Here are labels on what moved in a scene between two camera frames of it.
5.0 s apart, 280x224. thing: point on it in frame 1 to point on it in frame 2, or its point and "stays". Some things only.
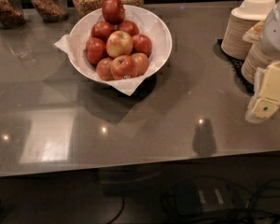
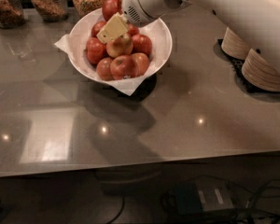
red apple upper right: x=129 y=26 stays
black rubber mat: x=236 y=66 stays
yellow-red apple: x=119 y=44 stays
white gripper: x=276 y=32 to x=134 y=7
